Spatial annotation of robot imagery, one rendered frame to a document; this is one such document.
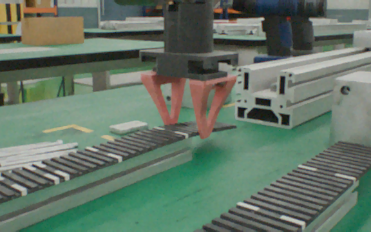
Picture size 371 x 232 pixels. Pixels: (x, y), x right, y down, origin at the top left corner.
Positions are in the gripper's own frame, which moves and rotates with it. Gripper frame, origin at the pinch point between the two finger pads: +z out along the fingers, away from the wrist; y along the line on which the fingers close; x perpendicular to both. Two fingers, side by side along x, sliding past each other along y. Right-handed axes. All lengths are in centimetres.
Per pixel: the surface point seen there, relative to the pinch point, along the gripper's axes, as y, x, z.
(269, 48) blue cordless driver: 18, -54, -5
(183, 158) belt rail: -2.0, 3.2, 2.6
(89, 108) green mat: 29.7, -8.3, 3.5
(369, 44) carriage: 2, -75, -6
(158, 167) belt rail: -2.1, 7.5, 2.5
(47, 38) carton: 181, -98, 1
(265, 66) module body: 2.5, -23.2, -5.1
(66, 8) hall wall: 980, -679, -21
